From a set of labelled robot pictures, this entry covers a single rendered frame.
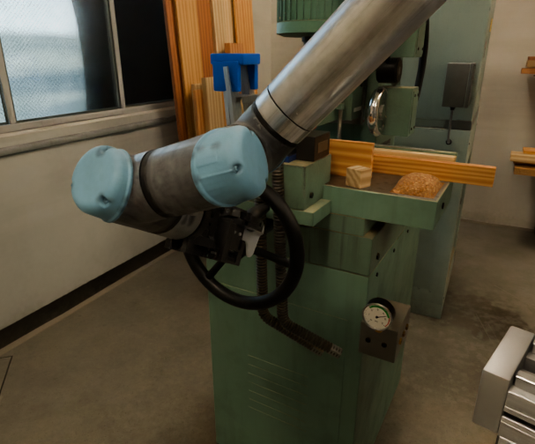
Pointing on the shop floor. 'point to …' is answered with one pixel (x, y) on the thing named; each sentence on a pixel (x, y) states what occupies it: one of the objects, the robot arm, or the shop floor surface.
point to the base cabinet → (227, 381)
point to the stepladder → (235, 81)
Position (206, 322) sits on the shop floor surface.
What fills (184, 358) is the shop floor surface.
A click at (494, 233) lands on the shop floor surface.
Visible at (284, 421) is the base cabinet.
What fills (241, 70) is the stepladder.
